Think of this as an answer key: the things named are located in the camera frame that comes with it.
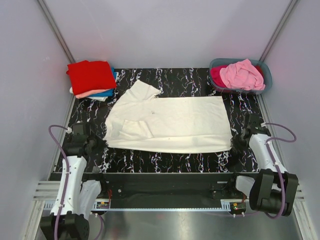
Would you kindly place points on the left aluminium frame post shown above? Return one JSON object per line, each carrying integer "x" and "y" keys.
{"x": 55, "y": 30}

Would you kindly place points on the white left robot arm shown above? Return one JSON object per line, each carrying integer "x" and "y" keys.
{"x": 69, "y": 216}

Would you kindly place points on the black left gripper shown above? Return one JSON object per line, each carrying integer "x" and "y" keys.
{"x": 101, "y": 146}

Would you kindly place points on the magenta crumpled shirt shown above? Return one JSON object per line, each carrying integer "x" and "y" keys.
{"x": 216, "y": 77}

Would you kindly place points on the teal folded shirt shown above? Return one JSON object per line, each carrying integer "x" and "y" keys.
{"x": 107, "y": 93}

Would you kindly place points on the white slotted cable duct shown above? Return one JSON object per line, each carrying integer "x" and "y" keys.
{"x": 100, "y": 206}

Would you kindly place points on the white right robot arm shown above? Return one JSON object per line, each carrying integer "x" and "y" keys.
{"x": 273, "y": 191}

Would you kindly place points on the aluminium frame post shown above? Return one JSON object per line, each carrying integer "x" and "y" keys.
{"x": 289, "y": 10}
{"x": 55, "y": 30}

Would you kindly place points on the pink crumpled shirt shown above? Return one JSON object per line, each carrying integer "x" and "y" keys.
{"x": 242, "y": 75}

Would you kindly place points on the cream white t shirt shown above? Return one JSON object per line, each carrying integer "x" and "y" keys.
{"x": 141, "y": 120}

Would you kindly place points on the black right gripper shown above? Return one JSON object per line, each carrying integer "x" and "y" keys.
{"x": 234, "y": 142}

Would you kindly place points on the red folded shirt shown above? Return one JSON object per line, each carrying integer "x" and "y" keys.
{"x": 90, "y": 75}

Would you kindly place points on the blue plastic laundry basket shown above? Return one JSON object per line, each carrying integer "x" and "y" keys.
{"x": 262, "y": 67}

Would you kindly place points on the right aluminium frame post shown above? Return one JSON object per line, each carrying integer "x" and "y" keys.
{"x": 289, "y": 10}

